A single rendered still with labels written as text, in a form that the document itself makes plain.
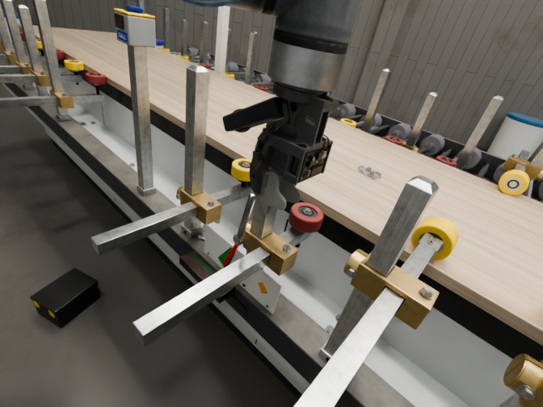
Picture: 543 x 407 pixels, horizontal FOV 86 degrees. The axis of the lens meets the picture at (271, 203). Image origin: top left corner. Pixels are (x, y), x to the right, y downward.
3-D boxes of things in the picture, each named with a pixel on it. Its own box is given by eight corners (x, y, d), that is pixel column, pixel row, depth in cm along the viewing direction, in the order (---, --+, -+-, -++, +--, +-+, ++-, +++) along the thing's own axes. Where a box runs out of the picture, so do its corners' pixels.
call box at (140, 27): (130, 49, 71) (127, 11, 67) (116, 43, 74) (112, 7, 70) (157, 51, 76) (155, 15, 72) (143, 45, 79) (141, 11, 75)
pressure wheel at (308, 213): (300, 262, 70) (312, 224, 64) (275, 244, 74) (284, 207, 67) (318, 248, 75) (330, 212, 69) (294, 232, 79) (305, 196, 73)
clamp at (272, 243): (279, 277, 61) (284, 259, 59) (236, 242, 68) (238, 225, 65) (295, 265, 65) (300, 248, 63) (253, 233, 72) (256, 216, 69)
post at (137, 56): (143, 196, 96) (132, 45, 72) (136, 190, 99) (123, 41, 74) (156, 193, 99) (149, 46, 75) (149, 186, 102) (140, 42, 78)
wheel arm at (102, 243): (100, 259, 60) (97, 244, 58) (93, 250, 62) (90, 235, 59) (250, 197, 90) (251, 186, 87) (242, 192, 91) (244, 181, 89)
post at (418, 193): (328, 379, 62) (435, 189, 36) (314, 367, 64) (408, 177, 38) (336, 367, 65) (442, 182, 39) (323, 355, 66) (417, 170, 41)
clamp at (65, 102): (60, 109, 125) (57, 97, 122) (48, 99, 131) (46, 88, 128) (76, 108, 129) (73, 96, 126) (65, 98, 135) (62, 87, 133)
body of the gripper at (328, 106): (292, 190, 39) (315, 99, 33) (248, 164, 43) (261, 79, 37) (323, 177, 44) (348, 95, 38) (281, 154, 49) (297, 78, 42)
